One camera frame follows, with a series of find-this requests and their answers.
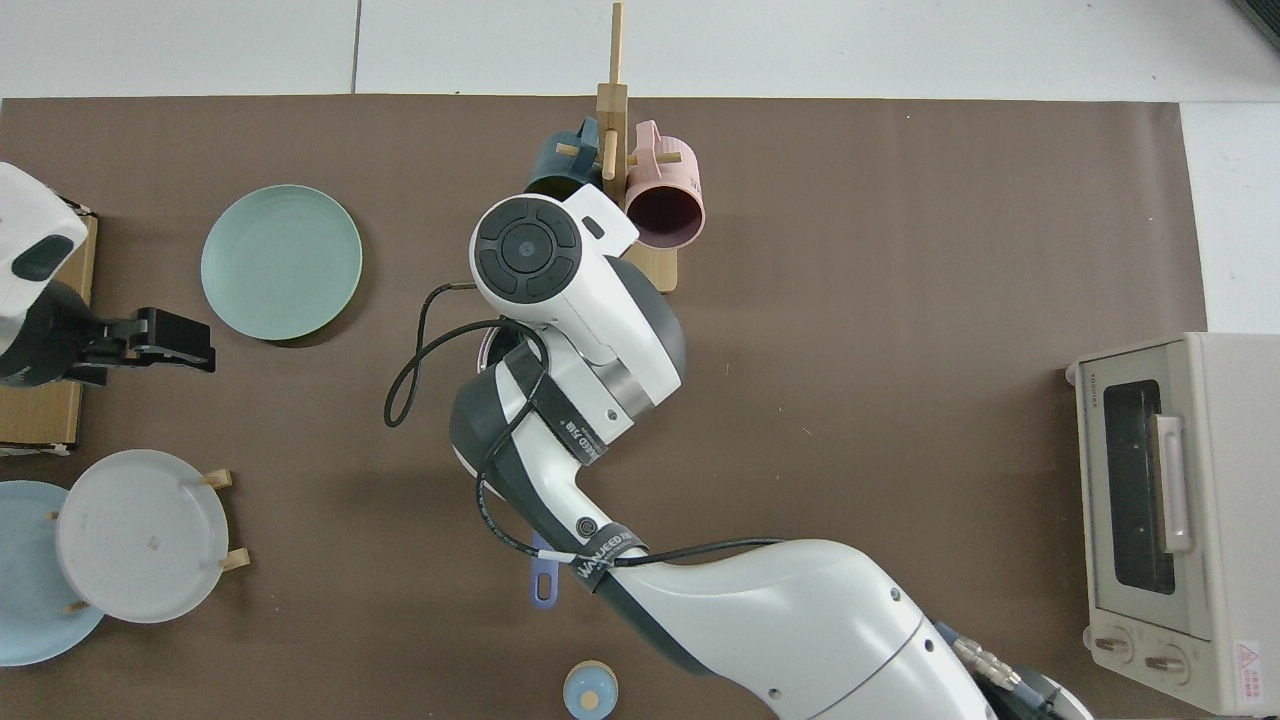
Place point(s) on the teal green round plate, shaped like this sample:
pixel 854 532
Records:
pixel 280 262

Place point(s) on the white round plate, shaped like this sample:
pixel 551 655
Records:
pixel 140 540

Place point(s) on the wooden plate rack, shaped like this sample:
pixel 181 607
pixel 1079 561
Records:
pixel 238 560

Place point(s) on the light blue round plate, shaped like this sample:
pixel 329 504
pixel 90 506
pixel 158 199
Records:
pixel 25 600

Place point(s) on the dark teal cup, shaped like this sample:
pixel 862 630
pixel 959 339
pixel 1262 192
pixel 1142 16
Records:
pixel 555 170

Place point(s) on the wooden cup stand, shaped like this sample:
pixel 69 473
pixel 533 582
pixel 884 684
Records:
pixel 612 110

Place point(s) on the pink cup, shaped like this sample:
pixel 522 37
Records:
pixel 672 180

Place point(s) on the small blue round thing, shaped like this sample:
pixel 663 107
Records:
pixel 590 690

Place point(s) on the brown table cloth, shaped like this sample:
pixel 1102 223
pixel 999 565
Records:
pixel 900 250

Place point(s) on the pale toaster oven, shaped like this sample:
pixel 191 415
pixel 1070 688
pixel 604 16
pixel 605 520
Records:
pixel 1220 560

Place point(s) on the dark grey ribbed object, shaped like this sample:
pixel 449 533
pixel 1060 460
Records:
pixel 1265 15

